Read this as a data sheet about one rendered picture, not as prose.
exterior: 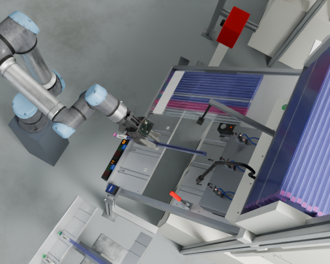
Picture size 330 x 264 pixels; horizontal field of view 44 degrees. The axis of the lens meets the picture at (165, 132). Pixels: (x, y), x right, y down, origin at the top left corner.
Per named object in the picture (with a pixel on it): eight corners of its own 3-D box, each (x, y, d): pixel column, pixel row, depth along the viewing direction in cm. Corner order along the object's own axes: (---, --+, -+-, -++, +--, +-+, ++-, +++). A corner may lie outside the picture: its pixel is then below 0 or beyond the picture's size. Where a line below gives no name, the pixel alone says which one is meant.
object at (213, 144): (177, 210, 164) (171, 205, 161) (241, 78, 185) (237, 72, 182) (249, 235, 142) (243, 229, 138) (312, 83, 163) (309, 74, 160)
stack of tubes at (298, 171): (243, 209, 121) (278, 196, 96) (303, 72, 138) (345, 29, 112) (282, 230, 121) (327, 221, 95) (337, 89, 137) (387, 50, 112)
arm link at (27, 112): (11, 113, 197) (4, 102, 185) (31, 94, 202) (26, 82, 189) (30, 129, 196) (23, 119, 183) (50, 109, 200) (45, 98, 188)
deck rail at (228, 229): (113, 193, 189) (105, 187, 185) (116, 189, 190) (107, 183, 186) (247, 241, 141) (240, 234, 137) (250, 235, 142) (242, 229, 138)
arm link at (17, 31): (31, 98, 202) (-16, 25, 152) (53, 77, 206) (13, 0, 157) (48, 111, 198) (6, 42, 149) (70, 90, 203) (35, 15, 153)
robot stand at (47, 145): (29, 152, 258) (7, 124, 206) (45, 129, 263) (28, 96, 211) (53, 166, 257) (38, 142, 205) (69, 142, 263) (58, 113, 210)
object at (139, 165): (113, 187, 187) (109, 184, 185) (177, 73, 208) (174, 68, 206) (143, 197, 174) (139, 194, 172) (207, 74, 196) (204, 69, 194)
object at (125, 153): (116, 189, 190) (106, 182, 185) (178, 76, 211) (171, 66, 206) (117, 189, 189) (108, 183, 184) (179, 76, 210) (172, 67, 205)
